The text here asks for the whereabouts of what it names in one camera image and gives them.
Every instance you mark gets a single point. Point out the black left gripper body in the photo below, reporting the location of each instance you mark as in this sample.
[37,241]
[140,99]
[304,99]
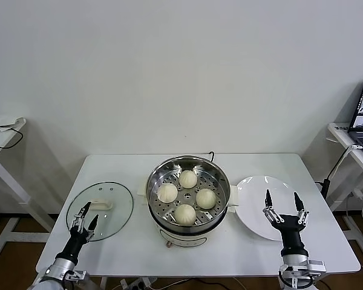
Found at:
[76,243]

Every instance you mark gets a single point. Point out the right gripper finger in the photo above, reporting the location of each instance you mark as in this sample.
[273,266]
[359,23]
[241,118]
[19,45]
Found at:
[269,199]
[298,201]

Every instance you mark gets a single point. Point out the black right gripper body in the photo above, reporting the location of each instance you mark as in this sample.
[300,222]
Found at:
[290,235]

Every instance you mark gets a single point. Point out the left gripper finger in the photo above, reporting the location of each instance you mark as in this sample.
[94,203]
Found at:
[93,223]
[84,210]

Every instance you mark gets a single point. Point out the glass pot lid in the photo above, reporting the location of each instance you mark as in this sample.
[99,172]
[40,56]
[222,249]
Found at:
[121,202]

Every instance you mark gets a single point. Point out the white steamed baozi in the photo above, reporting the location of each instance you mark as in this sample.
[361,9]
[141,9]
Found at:
[185,214]
[167,192]
[206,198]
[187,179]

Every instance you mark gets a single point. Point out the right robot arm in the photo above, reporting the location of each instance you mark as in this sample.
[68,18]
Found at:
[295,262]

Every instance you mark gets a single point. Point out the stainless steel steamer basket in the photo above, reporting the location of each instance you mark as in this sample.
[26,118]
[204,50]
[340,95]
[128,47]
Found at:
[157,173]

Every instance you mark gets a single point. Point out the steel steamer pot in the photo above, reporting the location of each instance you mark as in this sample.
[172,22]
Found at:
[184,240]

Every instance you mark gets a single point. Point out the white oval plate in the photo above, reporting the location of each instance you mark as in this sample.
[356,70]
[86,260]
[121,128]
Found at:
[254,199]

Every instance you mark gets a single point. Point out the white table leg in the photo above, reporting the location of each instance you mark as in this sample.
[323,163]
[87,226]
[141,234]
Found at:
[103,284]

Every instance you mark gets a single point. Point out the white power strip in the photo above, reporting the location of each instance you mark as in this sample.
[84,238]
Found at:
[136,284]

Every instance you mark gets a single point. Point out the white side table with laptop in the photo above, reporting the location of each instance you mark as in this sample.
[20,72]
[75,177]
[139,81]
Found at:
[338,133]

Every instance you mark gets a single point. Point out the white side table with cloth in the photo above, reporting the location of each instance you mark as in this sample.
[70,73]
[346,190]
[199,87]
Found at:
[1,137]

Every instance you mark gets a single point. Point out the white folded cloth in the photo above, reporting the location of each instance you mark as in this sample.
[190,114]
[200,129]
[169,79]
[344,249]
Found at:
[3,121]

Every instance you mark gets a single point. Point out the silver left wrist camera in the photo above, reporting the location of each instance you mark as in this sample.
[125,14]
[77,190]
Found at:
[77,275]

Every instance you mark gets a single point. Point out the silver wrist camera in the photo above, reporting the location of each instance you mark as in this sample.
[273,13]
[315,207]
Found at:
[77,275]
[317,266]

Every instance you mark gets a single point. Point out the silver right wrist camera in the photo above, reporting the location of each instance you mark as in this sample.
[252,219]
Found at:
[317,266]

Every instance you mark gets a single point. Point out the white wall plug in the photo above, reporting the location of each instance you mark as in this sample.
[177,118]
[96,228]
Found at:
[358,193]

